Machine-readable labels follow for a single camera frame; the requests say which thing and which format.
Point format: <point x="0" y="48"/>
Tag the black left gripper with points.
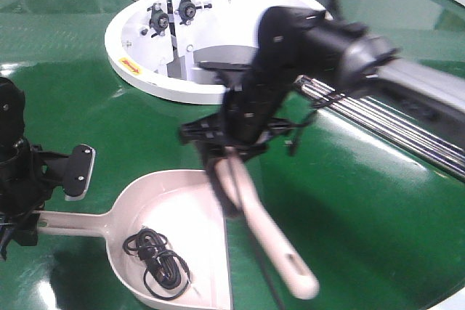
<point x="29" y="176"/>

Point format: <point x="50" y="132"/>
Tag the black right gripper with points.
<point x="210" y="138"/>

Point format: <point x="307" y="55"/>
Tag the beige hand brush black bristles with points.
<point x="237" y="193"/>

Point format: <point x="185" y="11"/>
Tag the beige plastic dustpan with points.
<point x="177" y="203"/>

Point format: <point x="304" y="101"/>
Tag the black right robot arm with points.
<point x="297" y="41"/>

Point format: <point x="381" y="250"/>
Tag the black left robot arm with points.
<point x="12" y="119"/>

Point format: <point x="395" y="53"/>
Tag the orange arrow sticker front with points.
<point x="131" y="66"/>

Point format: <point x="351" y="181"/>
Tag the chrome rollers right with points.
<point x="389" y="124"/>

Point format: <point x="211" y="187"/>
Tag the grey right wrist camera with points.
<point x="218" y="73"/>

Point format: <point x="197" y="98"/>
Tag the right black bearing mount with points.
<point x="187" y="10"/>

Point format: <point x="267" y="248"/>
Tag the black bearing mount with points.
<point x="187" y="10"/>
<point x="159" y="20"/>

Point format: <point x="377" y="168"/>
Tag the left black bearing mount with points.
<point x="159" y="20"/>

